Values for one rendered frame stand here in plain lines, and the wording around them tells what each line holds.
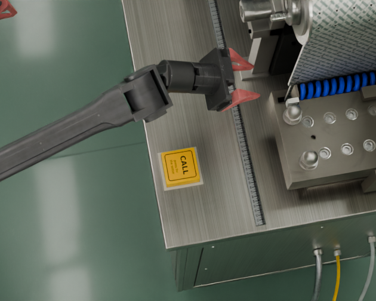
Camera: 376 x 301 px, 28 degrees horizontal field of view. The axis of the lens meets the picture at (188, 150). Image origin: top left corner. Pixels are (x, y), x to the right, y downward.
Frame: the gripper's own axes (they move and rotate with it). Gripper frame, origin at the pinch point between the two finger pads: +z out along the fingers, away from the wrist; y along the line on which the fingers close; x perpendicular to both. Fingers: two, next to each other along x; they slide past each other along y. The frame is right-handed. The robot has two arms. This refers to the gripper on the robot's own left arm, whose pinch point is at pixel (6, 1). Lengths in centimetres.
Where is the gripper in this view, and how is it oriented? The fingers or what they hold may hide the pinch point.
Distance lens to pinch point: 156.9
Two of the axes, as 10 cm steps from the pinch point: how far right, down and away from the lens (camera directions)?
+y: -4.8, -8.4, 2.5
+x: -7.8, 5.4, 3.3
